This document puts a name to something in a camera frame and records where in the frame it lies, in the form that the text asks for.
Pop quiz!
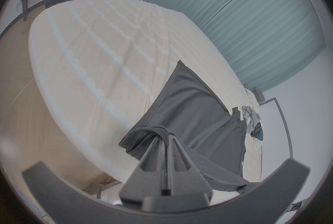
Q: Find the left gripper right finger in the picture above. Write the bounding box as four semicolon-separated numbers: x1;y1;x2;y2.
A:
167;134;213;199

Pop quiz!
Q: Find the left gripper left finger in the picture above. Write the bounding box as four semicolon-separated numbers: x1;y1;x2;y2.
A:
119;138;167;204

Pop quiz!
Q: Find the black T-shirt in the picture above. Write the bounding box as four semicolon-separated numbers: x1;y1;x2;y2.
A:
119;60;251;193

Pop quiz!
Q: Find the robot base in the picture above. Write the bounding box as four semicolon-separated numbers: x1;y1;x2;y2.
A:
83;180;123;205

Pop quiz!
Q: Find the bed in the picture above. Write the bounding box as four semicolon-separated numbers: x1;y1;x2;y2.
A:
28;0;294;201

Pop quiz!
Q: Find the grey garment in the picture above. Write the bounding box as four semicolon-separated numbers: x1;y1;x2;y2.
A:
241;106;262;134

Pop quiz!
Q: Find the white printed pillow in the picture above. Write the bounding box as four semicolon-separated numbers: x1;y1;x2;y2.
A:
245;88;261;107

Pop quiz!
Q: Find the grey bedside table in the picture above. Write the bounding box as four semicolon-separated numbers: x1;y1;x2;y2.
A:
251;86;266;101

